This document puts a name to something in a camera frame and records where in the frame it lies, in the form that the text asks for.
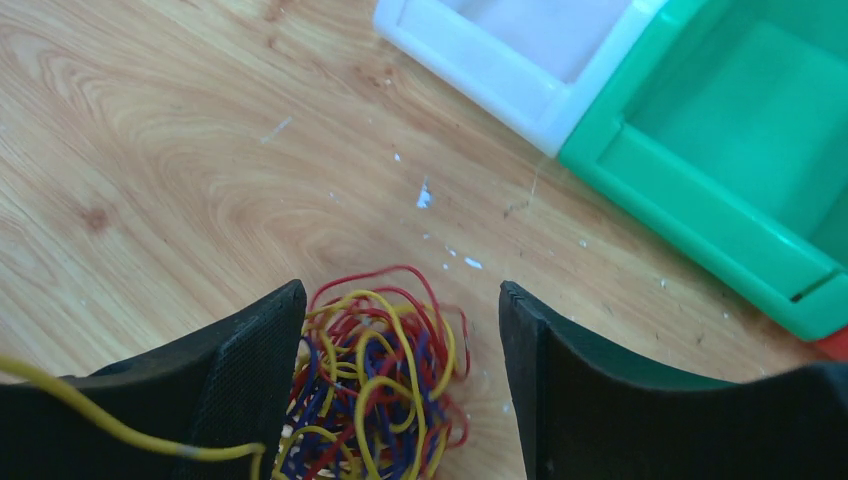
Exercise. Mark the white plastic bin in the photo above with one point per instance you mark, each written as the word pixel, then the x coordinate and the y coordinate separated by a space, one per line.
pixel 536 66

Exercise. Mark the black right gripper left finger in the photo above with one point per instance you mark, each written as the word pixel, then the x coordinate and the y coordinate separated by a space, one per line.
pixel 224 385

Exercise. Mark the red plastic bin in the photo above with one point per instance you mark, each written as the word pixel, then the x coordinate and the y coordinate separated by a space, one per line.
pixel 835 346

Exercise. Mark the green plastic bin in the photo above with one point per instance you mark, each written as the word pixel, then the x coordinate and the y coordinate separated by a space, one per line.
pixel 725 131

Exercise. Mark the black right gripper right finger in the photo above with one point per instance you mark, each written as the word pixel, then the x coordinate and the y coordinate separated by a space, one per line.
pixel 589 408

